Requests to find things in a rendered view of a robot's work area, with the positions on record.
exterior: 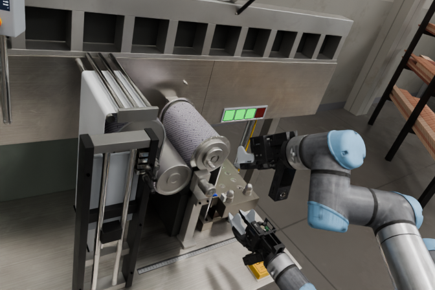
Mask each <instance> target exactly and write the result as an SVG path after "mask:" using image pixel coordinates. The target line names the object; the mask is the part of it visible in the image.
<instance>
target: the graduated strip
mask: <svg viewBox="0 0 435 290"><path fill-rule="evenodd" d="M236 241H237V239H236V238H235V237H233V238H229V239H227V240H223V241H219V242H217V243H213V244H211V245H207V246H205V247H201V248H199V249H196V250H193V251H190V252H186V253H184V254H180V255H178V256H174V257H172V258H168V259H166V260H163V261H159V262H156V263H153V264H150V265H147V266H144V267H141V268H138V269H137V272H138V274H139V275H140V274H143V273H146V272H148V271H152V270H154V269H158V268H160V267H164V266H166V265H169V264H172V263H175V262H178V261H181V260H184V259H187V258H190V257H193V256H196V255H198V254H202V253H204V252H207V251H211V250H213V249H216V248H219V247H222V246H225V245H228V244H231V243H234V242H236Z"/></svg>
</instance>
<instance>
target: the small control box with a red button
mask: <svg viewBox="0 0 435 290"><path fill-rule="evenodd" d="M24 31H25V0H0V35H4V36H10V37H14V38H15V37H17V36H18V35H20V34H21V33H22V32H24Z"/></svg>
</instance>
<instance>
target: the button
mask: <svg viewBox="0 0 435 290"><path fill-rule="evenodd" d="M249 267H250V269H251V271H252V272H253V273H254V275H255V276H256V277H257V279H258V280H259V279H260V278H263V277H265V276H268V275H269V273H268V272H267V269H266V268H265V267H264V265H263V262H258V263H255V264H254V265H249Z"/></svg>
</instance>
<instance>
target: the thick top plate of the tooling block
mask: <svg viewBox="0 0 435 290"><path fill-rule="evenodd" d="M246 184H247V183H246V182H245V181H244V180H243V178H242V177H241V176H240V175H239V174H238V172H237V171H236V170H235V169H234V168H233V167H232V166H231V165H230V163H229V162H228V161H227V160H225V162H224V163H223V165H222V167H221V171H220V174H219V177H218V180H217V184H216V194H217V195H218V196H219V198H218V201H217V204H216V206H215V207H214V208H215V209H216V211H217V212H218V214H219V215H220V216H221V218H226V217H228V216H229V212H230V213H231V214H232V215H236V214H237V213H239V210H242V211H244V212H246V211H250V210H251V209H255V208H256V205H257V203H258V200H259V197H258V196H257V195H256V193H255V192H254V191H253V190H252V192H251V195H250V196H246V195H244V194H243V193H242V191H243V189H244V188H245V186H246ZM228 190H233V191H234V199H233V202H232V203H227V202H222V200H221V199H220V197H221V194H222V193H224V194H226V193H227V192H228Z"/></svg>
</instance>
